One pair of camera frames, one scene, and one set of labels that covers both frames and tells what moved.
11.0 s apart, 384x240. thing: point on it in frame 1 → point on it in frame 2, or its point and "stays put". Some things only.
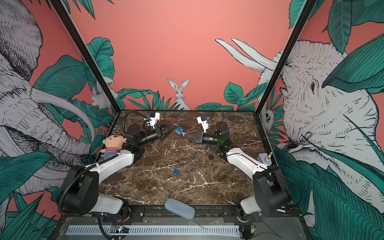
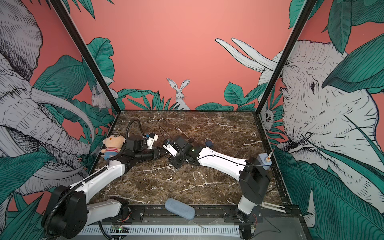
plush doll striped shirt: (112, 143) stays put
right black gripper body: (202, 138) → (177, 161)
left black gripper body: (157, 129) → (148, 156)
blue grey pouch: (181, 208) stays put
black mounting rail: (158, 214) stays put
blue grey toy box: (262, 158) stays put
